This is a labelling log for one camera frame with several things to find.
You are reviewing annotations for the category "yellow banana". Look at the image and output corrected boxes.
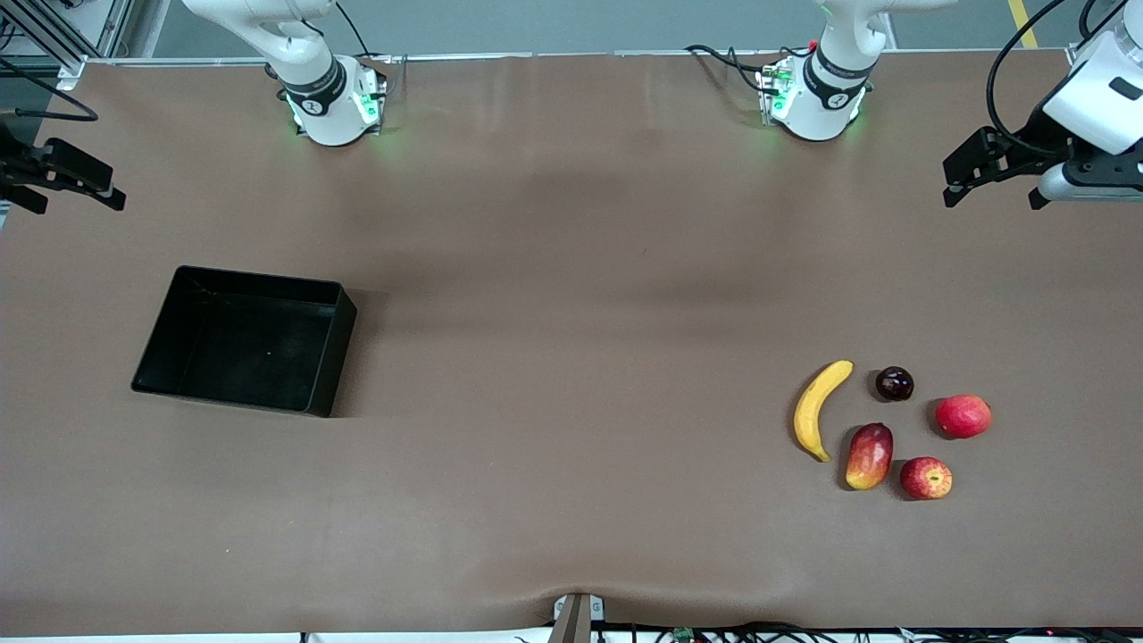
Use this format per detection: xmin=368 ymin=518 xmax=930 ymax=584
xmin=794 ymin=360 xmax=855 ymax=463

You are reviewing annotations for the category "brown table mat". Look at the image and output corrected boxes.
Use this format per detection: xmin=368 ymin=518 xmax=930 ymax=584
xmin=0 ymin=51 xmax=1143 ymax=631

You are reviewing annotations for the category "dark purple plum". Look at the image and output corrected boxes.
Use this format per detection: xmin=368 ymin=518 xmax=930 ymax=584
xmin=874 ymin=366 xmax=915 ymax=402

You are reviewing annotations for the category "red yellow apple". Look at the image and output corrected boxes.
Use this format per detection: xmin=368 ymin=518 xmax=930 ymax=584
xmin=899 ymin=456 xmax=953 ymax=500

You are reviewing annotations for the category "red yellow mango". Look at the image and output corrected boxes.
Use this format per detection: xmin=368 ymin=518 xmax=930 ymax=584
xmin=845 ymin=422 xmax=895 ymax=491

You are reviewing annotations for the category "black plastic box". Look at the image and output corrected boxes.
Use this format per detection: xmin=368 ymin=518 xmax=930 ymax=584
xmin=131 ymin=265 xmax=358 ymax=418

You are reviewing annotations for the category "grey camera stand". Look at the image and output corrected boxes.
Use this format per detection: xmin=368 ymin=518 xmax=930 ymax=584
xmin=547 ymin=592 xmax=606 ymax=643

